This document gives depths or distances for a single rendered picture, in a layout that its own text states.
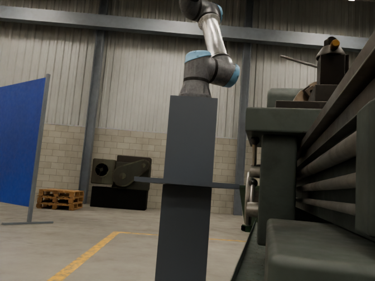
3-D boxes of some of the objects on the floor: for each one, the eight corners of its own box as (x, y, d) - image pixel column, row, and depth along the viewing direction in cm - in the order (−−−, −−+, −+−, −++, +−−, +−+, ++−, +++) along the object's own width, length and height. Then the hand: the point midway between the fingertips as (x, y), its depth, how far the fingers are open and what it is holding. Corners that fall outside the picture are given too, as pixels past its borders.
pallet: (50, 205, 945) (52, 188, 951) (83, 207, 952) (85, 190, 957) (34, 208, 822) (37, 188, 827) (72, 211, 828) (75, 191, 834)
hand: (249, 0), depth 153 cm, fingers open, 14 cm apart
